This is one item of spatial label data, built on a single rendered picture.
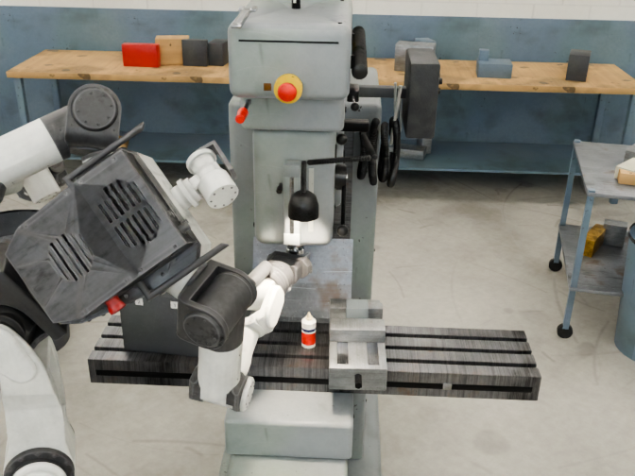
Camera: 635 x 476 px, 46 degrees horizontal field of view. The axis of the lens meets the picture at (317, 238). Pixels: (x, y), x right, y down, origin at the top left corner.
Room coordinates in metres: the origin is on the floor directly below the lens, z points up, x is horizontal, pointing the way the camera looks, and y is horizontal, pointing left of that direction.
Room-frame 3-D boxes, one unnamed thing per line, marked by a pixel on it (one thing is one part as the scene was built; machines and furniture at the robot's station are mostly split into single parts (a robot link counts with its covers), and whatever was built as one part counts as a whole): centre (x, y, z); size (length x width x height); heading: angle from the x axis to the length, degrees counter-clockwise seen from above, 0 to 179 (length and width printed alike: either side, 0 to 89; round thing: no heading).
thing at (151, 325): (1.77, 0.42, 1.06); 0.22 x 0.12 x 0.20; 82
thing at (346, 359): (1.74, -0.11, 1.01); 0.35 x 0.15 x 0.11; 179
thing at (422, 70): (2.07, -0.29, 1.62); 0.20 x 0.09 x 0.21; 178
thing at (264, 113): (1.82, 0.06, 1.68); 0.34 x 0.24 x 0.10; 178
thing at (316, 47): (1.79, 0.06, 1.81); 0.47 x 0.26 x 0.16; 178
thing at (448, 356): (1.77, 0.00, 0.92); 1.24 x 0.23 x 0.08; 88
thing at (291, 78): (1.55, 0.07, 1.76); 0.06 x 0.02 x 0.06; 88
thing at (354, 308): (1.77, -0.11, 1.07); 0.06 x 0.05 x 0.06; 89
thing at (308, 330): (1.77, 0.02, 1.01); 0.04 x 0.04 x 0.11
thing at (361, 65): (1.81, -0.09, 1.79); 0.45 x 0.04 x 0.04; 178
